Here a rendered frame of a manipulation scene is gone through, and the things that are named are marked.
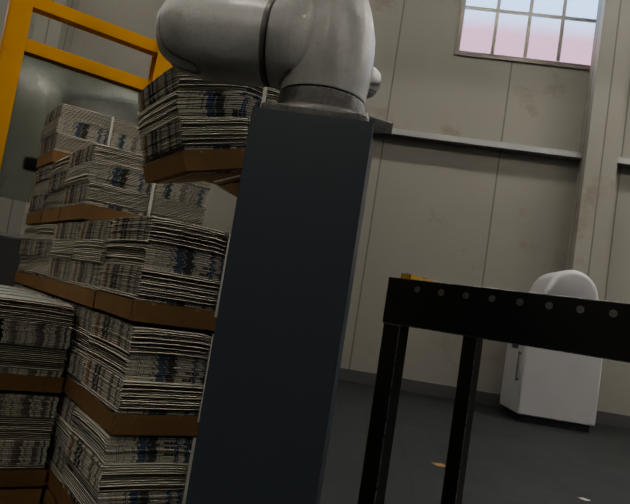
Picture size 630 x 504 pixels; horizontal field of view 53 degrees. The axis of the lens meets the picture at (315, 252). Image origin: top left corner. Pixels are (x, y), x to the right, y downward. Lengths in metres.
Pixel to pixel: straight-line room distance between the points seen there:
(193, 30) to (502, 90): 5.99
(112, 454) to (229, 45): 0.84
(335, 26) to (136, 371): 0.78
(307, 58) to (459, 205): 5.59
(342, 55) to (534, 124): 5.92
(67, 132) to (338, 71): 1.59
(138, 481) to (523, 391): 4.61
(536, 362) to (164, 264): 4.67
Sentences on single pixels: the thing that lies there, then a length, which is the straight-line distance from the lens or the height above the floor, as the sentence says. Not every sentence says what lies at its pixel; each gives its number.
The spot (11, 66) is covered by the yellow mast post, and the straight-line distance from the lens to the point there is 3.08.
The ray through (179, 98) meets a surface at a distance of 1.39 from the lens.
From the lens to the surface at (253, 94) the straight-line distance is 1.46.
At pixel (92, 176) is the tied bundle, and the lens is 1.92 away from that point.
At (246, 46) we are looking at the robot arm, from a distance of 1.14.
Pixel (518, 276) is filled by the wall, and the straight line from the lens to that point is 6.64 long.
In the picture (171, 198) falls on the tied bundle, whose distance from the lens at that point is 1.99.
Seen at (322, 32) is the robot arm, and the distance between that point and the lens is 1.11.
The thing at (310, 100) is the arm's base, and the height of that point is 1.03.
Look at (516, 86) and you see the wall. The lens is 7.04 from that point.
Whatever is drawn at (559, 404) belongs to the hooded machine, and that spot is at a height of 0.20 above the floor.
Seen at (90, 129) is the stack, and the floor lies 1.22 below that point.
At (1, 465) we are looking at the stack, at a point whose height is 0.20.
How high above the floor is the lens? 0.69
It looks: 5 degrees up
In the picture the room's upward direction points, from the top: 9 degrees clockwise
